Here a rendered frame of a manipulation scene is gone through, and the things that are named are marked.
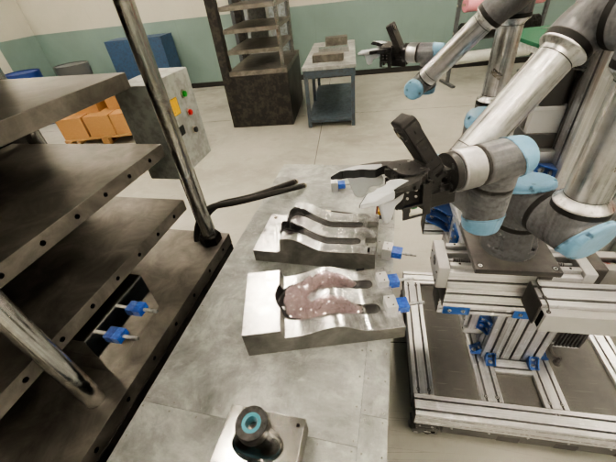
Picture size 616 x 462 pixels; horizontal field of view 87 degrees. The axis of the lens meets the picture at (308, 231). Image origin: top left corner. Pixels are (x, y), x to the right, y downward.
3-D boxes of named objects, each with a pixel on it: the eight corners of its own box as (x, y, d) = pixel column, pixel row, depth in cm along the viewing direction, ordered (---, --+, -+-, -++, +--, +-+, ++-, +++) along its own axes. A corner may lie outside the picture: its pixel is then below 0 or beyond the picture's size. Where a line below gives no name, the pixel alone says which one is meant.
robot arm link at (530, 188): (518, 203, 97) (533, 161, 89) (556, 227, 87) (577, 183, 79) (483, 212, 95) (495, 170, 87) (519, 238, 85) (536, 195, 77)
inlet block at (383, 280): (410, 278, 119) (412, 268, 115) (414, 288, 115) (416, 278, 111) (375, 282, 119) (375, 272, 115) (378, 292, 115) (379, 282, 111)
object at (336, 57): (355, 88, 608) (354, 31, 551) (356, 126, 460) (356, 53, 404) (317, 91, 617) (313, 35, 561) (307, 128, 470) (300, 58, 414)
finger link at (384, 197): (378, 238, 48) (409, 213, 53) (377, 203, 45) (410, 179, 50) (360, 233, 50) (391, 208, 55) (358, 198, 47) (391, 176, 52)
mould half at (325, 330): (383, 278, 124) (384, 257, 117) (404, 336, 103) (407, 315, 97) (253, 293, 124) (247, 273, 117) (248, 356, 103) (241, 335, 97)
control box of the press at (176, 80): (257, 290, 233) (192, 65, 143) (241, 324, 210) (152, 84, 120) (228, 286, 238) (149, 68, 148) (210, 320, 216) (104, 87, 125)
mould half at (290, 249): (378, 230, 147) (379, 205, 138) (374, 271, 127) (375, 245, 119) (273, 224, 158) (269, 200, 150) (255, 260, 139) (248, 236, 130)
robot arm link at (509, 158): (534, 185, 59) (551, 140, 54) (482, 199, 58) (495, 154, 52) (502, 167, 65) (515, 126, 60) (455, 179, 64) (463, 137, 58)
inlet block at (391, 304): (421, 301, 110) (423, 291, 107) (425, 313, 106) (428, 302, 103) (382, 305, 110) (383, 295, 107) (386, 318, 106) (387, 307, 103)
